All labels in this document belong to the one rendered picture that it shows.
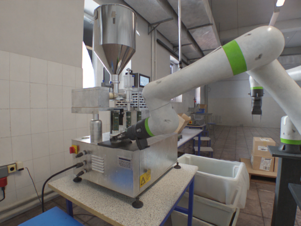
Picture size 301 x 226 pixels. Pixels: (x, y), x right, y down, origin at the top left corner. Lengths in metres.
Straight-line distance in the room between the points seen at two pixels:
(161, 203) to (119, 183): 0.23
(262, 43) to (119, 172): 0.76
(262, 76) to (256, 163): 2.51
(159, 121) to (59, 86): 1.88
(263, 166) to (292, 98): 2.49
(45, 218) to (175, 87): 0.99
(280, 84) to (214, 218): 1.20
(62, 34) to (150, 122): 2.11
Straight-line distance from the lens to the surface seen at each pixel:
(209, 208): 1.54
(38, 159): 2.30
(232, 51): 0.57
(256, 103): 1.38
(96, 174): 0.94
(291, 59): 10.36
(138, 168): 0.78
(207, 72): 0.57
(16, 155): 2.20
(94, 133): 0.92
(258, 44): 0.58
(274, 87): 0.75
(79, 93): 1.02
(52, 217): 1.13
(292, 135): 1.31
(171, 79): 0.60
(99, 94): 0.88
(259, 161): 3.15
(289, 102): 0.76
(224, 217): 1.54
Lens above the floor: 1.22
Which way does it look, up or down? 2 degrees down
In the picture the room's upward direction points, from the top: straight up
